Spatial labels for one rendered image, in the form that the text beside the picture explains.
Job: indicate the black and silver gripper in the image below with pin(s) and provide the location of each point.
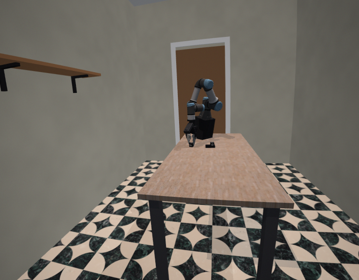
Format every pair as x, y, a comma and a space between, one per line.
193, 131

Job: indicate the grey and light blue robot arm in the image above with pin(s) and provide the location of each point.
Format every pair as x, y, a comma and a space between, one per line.
209, 103

